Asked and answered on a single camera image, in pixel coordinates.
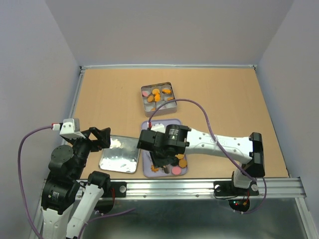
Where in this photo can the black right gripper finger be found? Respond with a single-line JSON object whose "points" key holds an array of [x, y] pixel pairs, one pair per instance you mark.
{"points": [[156, 159], [169, 160]]}

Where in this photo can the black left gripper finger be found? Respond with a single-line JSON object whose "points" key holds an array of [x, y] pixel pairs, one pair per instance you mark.
{"points": [[77, 138], [103, 138]]}

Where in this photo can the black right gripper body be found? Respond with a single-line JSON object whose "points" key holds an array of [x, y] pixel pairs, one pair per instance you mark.
{"points": [[160, 153]]}

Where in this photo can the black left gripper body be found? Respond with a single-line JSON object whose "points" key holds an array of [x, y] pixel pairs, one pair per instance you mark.
{"points": [[84, 149]]}

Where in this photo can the swirl flower cookie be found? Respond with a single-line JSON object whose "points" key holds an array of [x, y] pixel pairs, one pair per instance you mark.
{"points": [[154, 169]]}

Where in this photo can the silver tin lid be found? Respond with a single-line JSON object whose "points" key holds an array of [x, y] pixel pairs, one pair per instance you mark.
{"points": [[122, 155]]}

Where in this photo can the orange fish cookie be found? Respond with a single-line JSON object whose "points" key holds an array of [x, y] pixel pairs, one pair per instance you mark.
{"points": [[166, 91], [157, 98]]}

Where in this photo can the brown scalloped cookie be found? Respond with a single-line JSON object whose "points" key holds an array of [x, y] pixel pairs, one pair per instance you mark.
{"points": [[156, 91], [182, 163]]}

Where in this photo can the pink round cookie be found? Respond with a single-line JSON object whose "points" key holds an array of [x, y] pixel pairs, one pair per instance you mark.
{"points": [[145, 93], [176, 170]]}

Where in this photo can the metal tongs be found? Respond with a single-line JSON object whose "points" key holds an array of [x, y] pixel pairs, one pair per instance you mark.
{"points": [[166, 169]]}

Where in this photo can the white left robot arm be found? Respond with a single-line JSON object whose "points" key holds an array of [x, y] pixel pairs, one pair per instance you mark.
{"points": [[67, 204]]}

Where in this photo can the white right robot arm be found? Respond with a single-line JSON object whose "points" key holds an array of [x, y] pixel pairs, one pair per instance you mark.
{"points": [[246, 152]]}

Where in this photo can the lavender plastic tray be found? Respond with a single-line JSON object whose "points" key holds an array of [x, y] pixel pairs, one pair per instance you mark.
{"points": [[146, 156]]}

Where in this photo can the round dotted biscuit left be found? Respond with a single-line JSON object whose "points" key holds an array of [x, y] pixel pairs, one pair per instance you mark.
{"points": [[150, 99]]}

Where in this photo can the square cookie tin with cups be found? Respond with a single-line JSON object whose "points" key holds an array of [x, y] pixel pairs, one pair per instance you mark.
{"points": [[164, 107]]}

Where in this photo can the circuit board with leds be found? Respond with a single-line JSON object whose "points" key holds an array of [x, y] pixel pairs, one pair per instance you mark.
{"points": [[239, 205]]}

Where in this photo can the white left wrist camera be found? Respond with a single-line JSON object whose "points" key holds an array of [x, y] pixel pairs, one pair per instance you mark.
{"points": [[70, 126]]}

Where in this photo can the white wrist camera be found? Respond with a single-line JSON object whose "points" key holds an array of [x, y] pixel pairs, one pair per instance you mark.
{"points": [[70, 126], [159, 127]]}

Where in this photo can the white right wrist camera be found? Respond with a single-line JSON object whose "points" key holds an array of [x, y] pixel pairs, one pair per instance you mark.
{"points": [[159, 127]]}

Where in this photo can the aluminium mounting rail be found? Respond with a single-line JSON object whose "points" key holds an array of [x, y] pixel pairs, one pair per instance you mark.
{"points": [[188, 209]]}

